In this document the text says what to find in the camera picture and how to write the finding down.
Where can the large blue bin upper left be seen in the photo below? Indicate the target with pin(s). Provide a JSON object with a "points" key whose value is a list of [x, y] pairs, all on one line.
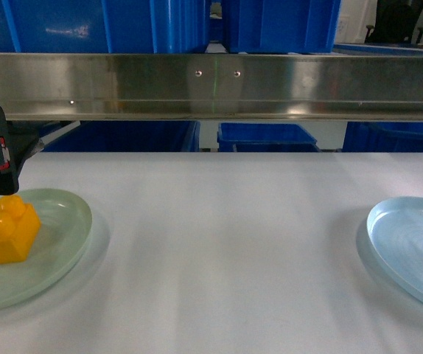
{"points": [[133, 27]]}

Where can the blue bin lower middle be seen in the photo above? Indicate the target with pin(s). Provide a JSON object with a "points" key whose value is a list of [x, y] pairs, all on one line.
{"points": [[265, 138]]}

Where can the blue bin lower right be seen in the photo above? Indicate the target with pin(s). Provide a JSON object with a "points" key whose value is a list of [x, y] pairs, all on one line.
{"points": [[384, 137]]}

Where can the light blue plate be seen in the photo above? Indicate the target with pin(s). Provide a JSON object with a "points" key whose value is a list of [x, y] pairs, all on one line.
{"points": [[395, 236]]}

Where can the light green plate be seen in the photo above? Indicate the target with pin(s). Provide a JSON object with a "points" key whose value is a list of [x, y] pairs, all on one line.
{"points": [[66, 221]]}

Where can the yellow toy block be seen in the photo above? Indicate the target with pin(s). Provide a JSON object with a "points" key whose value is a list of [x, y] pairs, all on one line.
{"points": [[19, 227]]}

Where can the blue bin lower left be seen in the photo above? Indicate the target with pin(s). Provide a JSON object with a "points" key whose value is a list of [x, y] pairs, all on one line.
{"points": [[130, 136]]}

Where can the blue bin upper middle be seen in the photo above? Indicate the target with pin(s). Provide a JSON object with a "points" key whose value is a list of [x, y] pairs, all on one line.
{"points": [[279, 26]]}

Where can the black office chair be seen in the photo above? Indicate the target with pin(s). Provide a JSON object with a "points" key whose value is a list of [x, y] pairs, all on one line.
{"points": [[395, 22]]}

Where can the stainless steel shelf rail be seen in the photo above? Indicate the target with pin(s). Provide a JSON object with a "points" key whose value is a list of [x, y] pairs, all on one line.
{"points": [[211, 86]]}

